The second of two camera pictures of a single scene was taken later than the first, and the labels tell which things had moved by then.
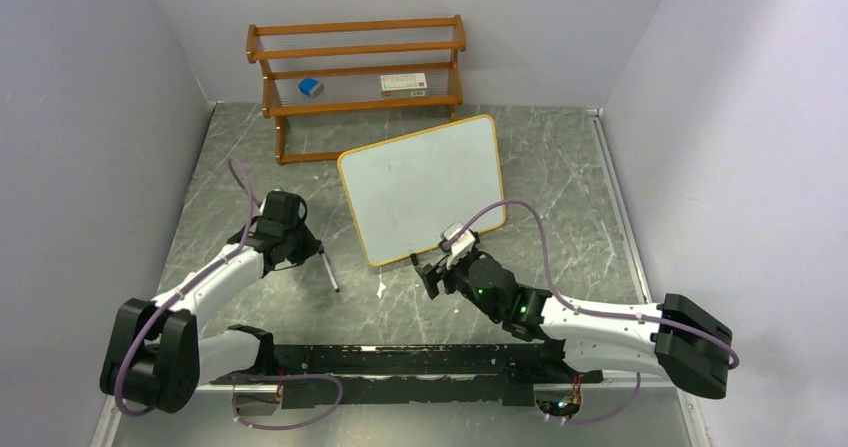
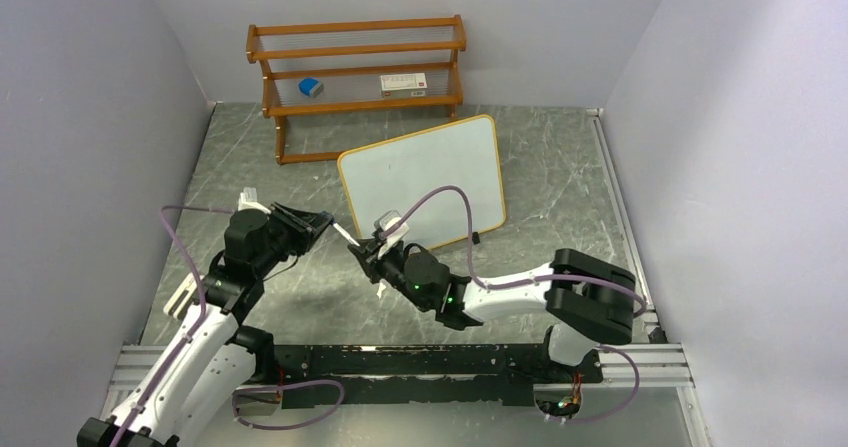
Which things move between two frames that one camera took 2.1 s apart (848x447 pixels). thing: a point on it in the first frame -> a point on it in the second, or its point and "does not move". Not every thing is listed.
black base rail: [317, 376] does not move
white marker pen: [329, 271] -> [346, 235]
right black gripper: [433, 273] -> [361, 255]
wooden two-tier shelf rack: [321, 67] does not move
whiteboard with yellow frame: [404, 192] does not move
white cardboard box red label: [403, 85] does not move
